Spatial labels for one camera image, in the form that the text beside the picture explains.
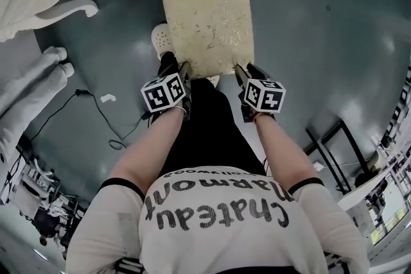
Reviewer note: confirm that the person's left forearm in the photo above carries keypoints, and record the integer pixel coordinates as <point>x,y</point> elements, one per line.
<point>151,147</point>

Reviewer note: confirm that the white paper scrap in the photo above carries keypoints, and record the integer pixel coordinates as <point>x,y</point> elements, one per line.
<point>107,98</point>

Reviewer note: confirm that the black metal frame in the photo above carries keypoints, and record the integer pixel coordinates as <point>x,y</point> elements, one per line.
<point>334,154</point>

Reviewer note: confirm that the person's black trousers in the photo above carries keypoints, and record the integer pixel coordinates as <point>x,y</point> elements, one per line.
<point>208,128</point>

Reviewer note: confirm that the person's white shoe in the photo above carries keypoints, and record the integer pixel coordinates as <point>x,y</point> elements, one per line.
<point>161,38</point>
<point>212,80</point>

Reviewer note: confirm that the person's white right shoe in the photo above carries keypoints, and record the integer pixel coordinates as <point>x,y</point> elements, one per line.
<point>212,80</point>

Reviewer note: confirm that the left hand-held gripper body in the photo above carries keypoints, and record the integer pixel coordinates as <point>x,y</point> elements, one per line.
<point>162,93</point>

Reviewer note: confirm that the person's right forearm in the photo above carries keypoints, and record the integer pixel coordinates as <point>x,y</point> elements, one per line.
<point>282,150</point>

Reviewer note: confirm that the person's white left shoe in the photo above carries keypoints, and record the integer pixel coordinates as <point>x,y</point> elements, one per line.
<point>161,38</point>

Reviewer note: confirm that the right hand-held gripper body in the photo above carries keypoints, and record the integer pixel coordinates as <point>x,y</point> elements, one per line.
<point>265,96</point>

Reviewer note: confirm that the person's white printed t-shirt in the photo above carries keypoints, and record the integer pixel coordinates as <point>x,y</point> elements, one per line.
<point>212,234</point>

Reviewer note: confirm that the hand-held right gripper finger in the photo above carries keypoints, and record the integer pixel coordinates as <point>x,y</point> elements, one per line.
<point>242,77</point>
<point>257,73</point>

